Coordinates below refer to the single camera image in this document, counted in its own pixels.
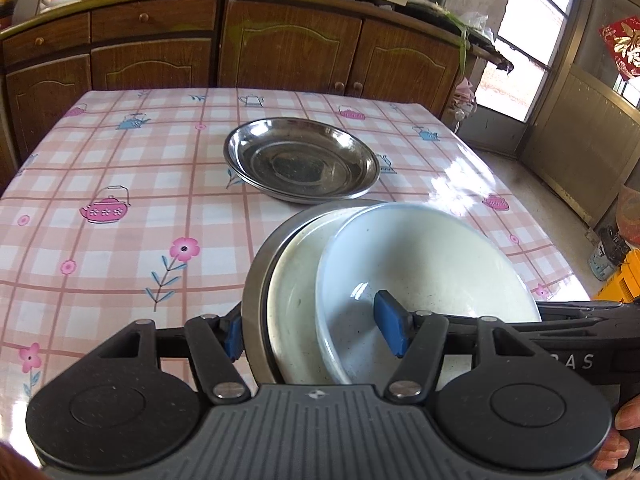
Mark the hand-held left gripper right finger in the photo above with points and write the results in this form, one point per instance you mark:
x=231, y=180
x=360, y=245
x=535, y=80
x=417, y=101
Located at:
x=392, y=322

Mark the pink cloth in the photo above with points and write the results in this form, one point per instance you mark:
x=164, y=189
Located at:
x=464, y=92

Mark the red paper decoration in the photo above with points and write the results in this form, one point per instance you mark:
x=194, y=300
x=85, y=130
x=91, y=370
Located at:
x=622, y=45

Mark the wooden cabinet with drawers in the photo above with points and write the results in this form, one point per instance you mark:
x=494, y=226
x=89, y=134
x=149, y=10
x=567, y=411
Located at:
x=150, y=67

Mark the clear plastic bag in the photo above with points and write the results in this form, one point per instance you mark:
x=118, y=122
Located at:
x=475, y=22

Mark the window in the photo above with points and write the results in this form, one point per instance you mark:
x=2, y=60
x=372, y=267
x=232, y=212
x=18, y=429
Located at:
x=525, y=70

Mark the wooden two-door cabinet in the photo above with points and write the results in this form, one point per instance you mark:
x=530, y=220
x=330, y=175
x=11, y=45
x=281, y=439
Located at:
x=290, y=50

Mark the pink checked printed tablecloth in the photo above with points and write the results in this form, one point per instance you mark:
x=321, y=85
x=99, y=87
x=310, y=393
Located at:
x=125, y=170

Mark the stainless steel bowl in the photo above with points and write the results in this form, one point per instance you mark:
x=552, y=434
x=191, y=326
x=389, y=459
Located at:
x=256, y=280

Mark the person's right hand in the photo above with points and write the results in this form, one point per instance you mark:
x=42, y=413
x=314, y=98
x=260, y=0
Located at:
x=627, y=417

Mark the stainless steel plate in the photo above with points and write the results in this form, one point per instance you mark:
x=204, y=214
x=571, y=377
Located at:
x=300, y=160
x=287, y=200

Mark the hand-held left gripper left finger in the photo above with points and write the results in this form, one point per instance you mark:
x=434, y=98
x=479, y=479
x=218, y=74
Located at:
x=234, y=344

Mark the black flat tray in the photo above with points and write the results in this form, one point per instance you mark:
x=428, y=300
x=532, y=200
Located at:
x=495, y=55

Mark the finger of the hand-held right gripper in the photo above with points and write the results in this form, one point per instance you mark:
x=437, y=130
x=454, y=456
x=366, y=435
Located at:
x=585, y=317

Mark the white bowl green print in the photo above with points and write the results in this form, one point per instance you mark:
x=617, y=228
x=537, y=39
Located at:
x=295, y=300

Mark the green scallion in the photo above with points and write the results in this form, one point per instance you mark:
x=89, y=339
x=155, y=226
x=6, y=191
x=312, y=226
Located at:
x=464, y=50

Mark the orange woven sack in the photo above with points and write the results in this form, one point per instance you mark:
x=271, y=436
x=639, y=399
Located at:
x=630, y=215

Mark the white plastic bucket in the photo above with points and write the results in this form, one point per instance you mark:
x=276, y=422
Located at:
x=602, y=265

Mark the tan metal door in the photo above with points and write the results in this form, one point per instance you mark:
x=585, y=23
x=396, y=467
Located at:
x=580, y=135

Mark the white bowl blue floral pattern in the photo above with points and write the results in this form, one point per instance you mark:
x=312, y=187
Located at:
x=425, y=260

